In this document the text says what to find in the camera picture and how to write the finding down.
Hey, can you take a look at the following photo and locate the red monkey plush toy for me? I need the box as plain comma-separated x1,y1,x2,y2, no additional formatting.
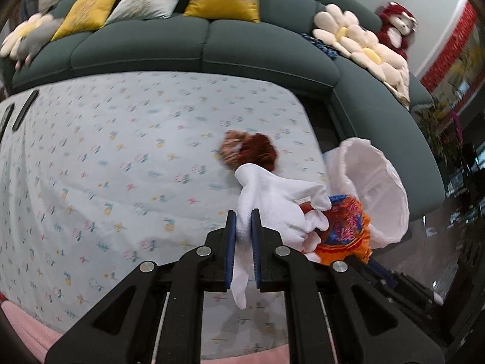
375,2,420,60

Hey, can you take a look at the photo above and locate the blue knitted cloth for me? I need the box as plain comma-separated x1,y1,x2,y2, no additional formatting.
301,32,339,60

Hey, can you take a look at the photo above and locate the black tablecloth clip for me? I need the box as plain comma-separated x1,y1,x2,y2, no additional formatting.
0,103,16,142
11,90,41,132

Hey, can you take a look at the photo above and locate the green potted plant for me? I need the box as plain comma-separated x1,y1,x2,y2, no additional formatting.
412,102,467,168

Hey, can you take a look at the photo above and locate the white glove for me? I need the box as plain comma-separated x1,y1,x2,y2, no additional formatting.
231,163,333,310

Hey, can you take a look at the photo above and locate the red patterned wall hanging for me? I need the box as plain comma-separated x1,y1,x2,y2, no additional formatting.
419,2,479,92

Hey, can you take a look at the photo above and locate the dark cabinet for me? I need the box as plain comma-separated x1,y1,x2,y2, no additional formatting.
443,140,485,218

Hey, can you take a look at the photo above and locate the white flower cushion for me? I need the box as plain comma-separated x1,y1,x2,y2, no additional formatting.
313,4,380,58
349,40,410,96
0,12,65,59

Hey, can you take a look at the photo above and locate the white plastic bag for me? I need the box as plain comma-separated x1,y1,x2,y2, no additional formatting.
323,136,410,250

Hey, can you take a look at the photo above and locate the floral tablecloth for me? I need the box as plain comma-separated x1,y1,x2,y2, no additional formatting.
0,70,335,362

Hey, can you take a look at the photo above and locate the grey plush toy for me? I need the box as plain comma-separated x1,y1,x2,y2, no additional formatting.
14,19,65,71

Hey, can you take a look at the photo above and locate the cream patterned cushion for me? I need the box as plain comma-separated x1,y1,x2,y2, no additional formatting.
382,79,412,107

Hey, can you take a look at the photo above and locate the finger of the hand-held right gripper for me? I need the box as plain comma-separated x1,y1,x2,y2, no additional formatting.
345,254,398,289

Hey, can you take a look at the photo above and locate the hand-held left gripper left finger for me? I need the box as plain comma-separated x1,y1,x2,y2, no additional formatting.
45,209,239,364

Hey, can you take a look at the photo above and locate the orange snack packet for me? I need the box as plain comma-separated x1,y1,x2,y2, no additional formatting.
299,193,374,267

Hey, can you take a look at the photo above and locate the dark green sofa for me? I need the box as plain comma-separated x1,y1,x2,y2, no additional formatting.
0,0,447,221

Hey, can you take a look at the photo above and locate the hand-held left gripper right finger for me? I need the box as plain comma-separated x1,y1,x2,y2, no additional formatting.
251,208,446,364

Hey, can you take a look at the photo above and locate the pink fleece cloth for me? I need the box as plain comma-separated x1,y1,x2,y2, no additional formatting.
0,299,66,364

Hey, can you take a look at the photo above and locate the red-brown plush toy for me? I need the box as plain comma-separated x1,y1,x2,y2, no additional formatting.
220,129,280,177

